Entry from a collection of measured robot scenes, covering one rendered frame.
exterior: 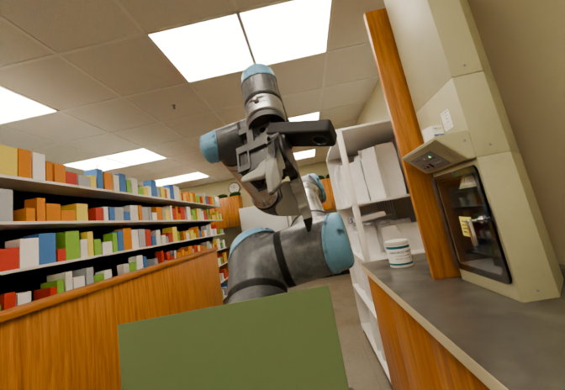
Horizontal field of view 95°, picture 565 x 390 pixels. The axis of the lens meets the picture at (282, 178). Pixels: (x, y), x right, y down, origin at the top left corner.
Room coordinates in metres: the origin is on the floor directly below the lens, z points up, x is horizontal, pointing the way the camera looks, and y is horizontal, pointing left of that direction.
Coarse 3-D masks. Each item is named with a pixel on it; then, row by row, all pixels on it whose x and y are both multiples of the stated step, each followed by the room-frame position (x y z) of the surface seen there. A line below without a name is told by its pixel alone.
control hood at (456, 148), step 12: (456, 132) 0.88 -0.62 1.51; (432, 144) 0.92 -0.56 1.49; (444, 144) 0.88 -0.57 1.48; (456, 144) 0.88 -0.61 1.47; (468, 144) 0.87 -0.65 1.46; (408, 156) 1.13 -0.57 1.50; (444, 156) 0.96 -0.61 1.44; (456, 156) 0.91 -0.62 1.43; (468, 156) 0.87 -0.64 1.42; (420, 168) 1.17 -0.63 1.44; (444, 168) 1.06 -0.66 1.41
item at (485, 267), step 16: (448, 176) 1.05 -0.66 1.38; (464, 176) 0.95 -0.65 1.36; (448, 192) 1.08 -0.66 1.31; (464, 192) 0.98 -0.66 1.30; (480, 192) 0.89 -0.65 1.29; (448, 208) 1.12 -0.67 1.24; (464, 208) 1.01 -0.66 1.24; (480, 208) 0.92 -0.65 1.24; (448, 224) 1.16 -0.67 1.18; (480, 224) 0.94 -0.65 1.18; (464, 240) 1.07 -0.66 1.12; (480, 240) 0.97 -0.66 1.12; (496, 240) 0.88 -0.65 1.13; (464, 256) 1.10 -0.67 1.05; (480, 256) 1.00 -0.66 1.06; (496, 256) 0.91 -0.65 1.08; (480, 272) 1.02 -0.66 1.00; (496, 272) 0.93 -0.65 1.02
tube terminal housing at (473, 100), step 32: (448, 96) 0.92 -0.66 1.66; (480, 96) 0.87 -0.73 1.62; (480, 128) 0.87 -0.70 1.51; (480, 160) 0.87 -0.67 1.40; (512, 160) 0.87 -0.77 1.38; (512, 192) 0.87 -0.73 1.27; (512, 224) 0.87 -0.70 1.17; (544, 224) 0.99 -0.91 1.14; (512, 256) 0.87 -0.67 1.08; (544, 256) 0.87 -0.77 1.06; (512, 288) 0.90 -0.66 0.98; (544, 288) 0.87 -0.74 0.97
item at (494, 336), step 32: (416, 256) 1.79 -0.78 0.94; (384, 288) 1.34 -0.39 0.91; (416, 288) 1.18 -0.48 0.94; (448, 288) 1.11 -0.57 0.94; (480, 288) 1.05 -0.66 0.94; (416, 320) 0.97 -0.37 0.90; (448, 320) 0.85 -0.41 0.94; (480, 320) 0.81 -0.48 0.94; (512, 320) 0.78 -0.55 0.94; (544, 320) 0.75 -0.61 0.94; (480, 352) 0.67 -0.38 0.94; (512, 352) 0.65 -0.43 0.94; (544, 352) 0.63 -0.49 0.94; (512, 384) 0.55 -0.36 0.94; (544, 384) 0.54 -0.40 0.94
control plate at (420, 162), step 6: (420, 156) 1.06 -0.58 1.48; (426, 156) 1.03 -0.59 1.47; (432, 156) 1.01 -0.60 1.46; (438, 156) 0.98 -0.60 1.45; (414, 162) 1.15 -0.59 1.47; (420, 162) 1.11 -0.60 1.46; (426, 162) 1.08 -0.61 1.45; (432, 162) 1.05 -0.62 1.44; (438, 162) 1.02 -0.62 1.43; (444, 162) 1.00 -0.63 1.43; (426, 168) 1.13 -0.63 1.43; (432, 168) 1.10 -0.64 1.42
